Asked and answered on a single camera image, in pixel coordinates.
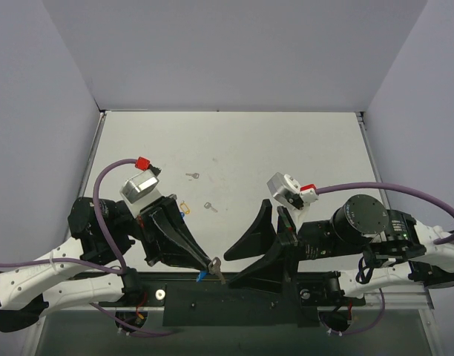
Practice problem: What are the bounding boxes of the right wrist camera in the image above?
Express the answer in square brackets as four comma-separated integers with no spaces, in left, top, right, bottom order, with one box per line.
[267,172,318,231]

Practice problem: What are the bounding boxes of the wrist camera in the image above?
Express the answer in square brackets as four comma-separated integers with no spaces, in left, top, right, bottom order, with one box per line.
[119,169,162,218]
[267,172,318,231]

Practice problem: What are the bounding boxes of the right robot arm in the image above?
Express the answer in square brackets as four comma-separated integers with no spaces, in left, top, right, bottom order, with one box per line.
[224,194,454,306]

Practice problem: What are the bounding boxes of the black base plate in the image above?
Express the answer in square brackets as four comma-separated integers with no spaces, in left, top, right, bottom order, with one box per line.
[101,272,366,327]

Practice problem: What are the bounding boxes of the silver key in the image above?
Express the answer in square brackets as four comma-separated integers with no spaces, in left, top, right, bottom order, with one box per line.
[208,257,226,285]
[185,173,200,179]
[204,202,218,213]

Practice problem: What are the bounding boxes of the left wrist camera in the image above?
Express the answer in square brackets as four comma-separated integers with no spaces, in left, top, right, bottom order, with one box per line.
[119,169,162,218]

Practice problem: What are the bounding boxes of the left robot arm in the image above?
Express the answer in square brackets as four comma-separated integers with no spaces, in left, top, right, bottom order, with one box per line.
[0,195,220,333]

